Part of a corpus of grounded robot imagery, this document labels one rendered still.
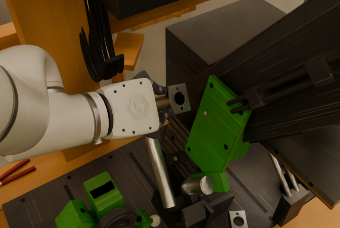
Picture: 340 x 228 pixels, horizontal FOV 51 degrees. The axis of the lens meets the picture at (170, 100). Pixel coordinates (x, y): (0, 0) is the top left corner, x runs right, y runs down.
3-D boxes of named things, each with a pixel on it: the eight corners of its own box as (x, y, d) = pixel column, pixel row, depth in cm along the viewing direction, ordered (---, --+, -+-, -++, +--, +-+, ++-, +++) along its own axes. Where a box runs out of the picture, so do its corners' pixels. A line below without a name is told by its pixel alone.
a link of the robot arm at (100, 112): (100, 144, 56) (117, 140, 58) (88, 89, 56) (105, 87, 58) (79, 146, 63) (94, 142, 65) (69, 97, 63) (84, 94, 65)
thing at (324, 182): (381, 172, 74) (387, 164, 72) (329, 211, 68) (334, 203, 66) (253, 71, 98) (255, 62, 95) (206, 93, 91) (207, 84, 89)
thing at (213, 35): (277, 117, 113) (306, 24, 89) (199, 160, 101) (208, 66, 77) (239, 84, 124) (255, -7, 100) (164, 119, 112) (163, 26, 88)
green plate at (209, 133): (241, 175, 80) (279, 101, 68) (214, 187, 75) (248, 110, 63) (209, 140, 86) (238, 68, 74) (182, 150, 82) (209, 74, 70)
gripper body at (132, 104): (111, 144, 58) (166, 130, 64) (98, 83, 58) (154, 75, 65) (91, 146, 64) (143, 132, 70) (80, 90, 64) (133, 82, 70)
